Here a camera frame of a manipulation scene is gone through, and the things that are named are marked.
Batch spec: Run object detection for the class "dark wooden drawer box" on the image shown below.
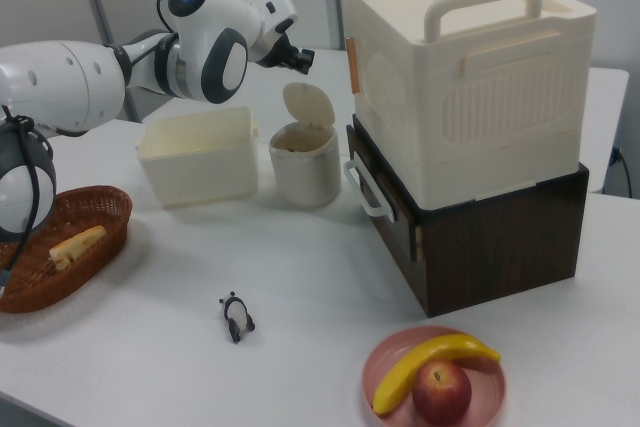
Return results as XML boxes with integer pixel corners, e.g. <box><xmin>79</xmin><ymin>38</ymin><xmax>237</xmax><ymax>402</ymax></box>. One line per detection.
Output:
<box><xmin>345</xmin><ymin>114</ymin><xmax>590</xmax><ymax>319</ymax></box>

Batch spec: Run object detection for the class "brown wicker basket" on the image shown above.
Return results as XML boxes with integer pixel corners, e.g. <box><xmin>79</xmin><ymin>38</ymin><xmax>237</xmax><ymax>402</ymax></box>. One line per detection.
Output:
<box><xmin>0</xmin><ymin>185</ymin><xmax>134</xmax><ymax>315</ymax></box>

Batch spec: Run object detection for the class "white drawer handle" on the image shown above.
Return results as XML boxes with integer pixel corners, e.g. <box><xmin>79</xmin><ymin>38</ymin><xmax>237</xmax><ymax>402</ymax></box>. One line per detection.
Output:
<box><xmin>343</xmin><ymin>155</ymin><xmax>396</xmax><ymax>222</ymax></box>

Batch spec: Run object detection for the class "pink plate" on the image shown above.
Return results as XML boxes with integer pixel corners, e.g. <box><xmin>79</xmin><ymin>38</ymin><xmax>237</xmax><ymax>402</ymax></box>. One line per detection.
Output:
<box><xmin>361</xmin><ymin>325</ymin><xmax>507</xmax><ymax>427</ymax></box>

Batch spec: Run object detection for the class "red toy apple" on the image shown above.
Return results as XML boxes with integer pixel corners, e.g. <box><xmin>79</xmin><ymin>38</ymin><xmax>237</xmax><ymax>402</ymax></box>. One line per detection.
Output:
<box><xmin>411</xmin><ymin>359</ymin><xmax>473</xmax><ymax>426</ymax></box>

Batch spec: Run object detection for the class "yellow toy banana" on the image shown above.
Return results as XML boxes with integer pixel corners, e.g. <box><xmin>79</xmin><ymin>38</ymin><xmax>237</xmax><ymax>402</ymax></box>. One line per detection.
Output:
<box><xmin>372</xmin><ymin>333</ymin><xmax>502</xmax><ymax>417</ymax></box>

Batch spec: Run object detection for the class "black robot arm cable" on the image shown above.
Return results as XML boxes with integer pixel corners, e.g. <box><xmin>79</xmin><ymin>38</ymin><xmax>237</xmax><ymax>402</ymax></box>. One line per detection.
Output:
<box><xmin>0</xmin><ymin>105</ymin><xmax>57</xmax><ymax>293</ymax></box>

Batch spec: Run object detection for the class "black wall cable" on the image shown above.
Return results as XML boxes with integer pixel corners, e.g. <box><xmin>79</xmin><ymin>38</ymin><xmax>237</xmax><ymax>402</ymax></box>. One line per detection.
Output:
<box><xmin>610</xmin><ymin>145</ymin><xmax>632</xmax><ymax>198</ymax></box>

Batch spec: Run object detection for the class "panda figurine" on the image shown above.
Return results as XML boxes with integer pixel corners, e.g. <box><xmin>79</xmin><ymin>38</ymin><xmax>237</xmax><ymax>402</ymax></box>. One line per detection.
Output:
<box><xmin>218</xmin><ymin>291</ymin><xmax>258</xmax><ymax>344</ymax></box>

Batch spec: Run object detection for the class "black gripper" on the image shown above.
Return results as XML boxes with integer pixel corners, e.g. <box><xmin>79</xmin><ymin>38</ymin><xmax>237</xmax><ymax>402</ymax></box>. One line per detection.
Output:
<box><xmin>254</xmin><ymin>29</ymin><xmax>317</xmax><ymax>73</ymax></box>

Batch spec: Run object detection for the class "cream storage box with handles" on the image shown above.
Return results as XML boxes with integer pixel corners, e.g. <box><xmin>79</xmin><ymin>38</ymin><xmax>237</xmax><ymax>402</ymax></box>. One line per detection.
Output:
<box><xmin>340</xmin><ymin>0</ymin><xmax>599</xmax><ymax>211</ymax></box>

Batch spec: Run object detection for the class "white open plastic bin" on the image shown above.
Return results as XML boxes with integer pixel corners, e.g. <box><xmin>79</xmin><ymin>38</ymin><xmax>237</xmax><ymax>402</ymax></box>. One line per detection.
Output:
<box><xmin>135</xmin><ymin>105</ymin><xmax>261</xmax><ymax>208</ymax></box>

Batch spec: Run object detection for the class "toy bread loaf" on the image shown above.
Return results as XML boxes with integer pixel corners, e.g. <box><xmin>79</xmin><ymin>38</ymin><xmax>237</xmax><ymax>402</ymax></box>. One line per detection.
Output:
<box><xmin>48</xmin><ymin>225</ymin><xmax>108</xmax><ymax>273</ymax></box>

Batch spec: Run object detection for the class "small cream lidded trash can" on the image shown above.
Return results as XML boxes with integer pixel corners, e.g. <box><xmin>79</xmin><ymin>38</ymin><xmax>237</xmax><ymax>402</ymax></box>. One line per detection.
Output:
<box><xmin>268</xmin><ymin>81</ymin><xmax>341</xmax><ymax>208</ymax></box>

